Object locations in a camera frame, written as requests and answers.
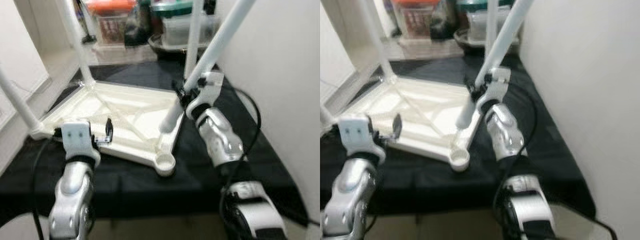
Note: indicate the clear plastic storage box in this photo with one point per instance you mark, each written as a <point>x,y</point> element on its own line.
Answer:
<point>480,22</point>
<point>190,27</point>

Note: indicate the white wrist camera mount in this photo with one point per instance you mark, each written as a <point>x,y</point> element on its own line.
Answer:
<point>495,87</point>
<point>357,132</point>
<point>207,90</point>
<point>77,135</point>

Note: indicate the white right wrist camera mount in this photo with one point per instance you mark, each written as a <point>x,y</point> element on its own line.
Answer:
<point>495,87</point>
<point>207,90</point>

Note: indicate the black tablecloth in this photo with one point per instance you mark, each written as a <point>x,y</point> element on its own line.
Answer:
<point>150,185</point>
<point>450,180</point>

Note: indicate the orange-lidded box with red print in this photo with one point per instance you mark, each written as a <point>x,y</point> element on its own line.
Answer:
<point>417,20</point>
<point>112,22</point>

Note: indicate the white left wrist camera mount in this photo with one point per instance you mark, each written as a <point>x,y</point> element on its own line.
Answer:
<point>357,132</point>
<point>77,135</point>

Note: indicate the green round lid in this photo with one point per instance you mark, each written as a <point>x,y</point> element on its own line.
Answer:
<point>172,6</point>
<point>475,4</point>

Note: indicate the beige low platform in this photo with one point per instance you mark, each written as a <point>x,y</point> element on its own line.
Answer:
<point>430,47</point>
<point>125,52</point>

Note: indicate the black round basin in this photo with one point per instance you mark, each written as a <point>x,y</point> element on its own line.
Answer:
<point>170,47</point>
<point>470,44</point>

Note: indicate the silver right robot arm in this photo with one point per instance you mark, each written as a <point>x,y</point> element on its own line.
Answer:
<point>225,145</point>
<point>510,140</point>

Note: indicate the white plastic children table top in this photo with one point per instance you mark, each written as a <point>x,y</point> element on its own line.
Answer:
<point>115,115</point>
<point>415,107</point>

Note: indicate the black bag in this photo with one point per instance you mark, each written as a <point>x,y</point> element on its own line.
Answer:
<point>442,20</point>
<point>137,25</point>

